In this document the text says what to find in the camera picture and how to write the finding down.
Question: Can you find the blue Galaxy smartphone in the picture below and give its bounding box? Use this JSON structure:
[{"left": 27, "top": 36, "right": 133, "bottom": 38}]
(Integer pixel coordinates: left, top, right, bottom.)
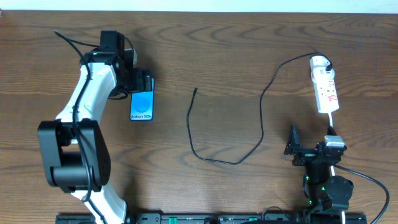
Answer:
[{"left": 130, "top": 78, "right": 155, "bottom": 121}]

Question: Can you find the black USB charging cable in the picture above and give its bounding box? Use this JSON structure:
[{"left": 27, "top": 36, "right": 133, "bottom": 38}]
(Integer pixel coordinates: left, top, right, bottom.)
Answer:
[{"left": 186, "top": 52, "right": 333, "bottom": 166}]

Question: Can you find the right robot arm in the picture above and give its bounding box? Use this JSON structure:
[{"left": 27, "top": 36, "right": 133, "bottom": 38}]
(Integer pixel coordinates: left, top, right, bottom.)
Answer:
[{"left": 284, "top": 125, "right": 354, "bottom": 223}]

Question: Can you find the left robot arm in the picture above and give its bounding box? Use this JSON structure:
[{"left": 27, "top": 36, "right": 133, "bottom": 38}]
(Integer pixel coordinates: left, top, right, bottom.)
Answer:
[{"left": 37, "top": 30, "right": 155, "bottom": 223}]

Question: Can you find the white charger plug adapter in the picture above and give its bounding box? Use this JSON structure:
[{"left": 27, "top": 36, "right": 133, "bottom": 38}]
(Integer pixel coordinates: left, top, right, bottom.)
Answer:
[{"left": 310, "top": 55, "right": 333, "bottom": 71}]

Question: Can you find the white power strip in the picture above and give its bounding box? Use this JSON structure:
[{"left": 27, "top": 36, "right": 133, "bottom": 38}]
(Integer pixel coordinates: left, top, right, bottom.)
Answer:
[{"left": 311, "top": 67, "right": 339, "bottom": 114}]

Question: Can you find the white power strip cord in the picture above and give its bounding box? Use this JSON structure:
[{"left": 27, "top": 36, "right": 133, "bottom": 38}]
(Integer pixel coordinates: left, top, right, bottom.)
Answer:
[{"left": 328, "top": 112, "right": 346, "bottom": 224}]

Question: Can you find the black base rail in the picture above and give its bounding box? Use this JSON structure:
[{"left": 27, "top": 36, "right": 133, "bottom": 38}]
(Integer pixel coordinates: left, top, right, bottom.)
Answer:
[{"left": 55, "top": 211, "right": 368, "bottom": 224}]

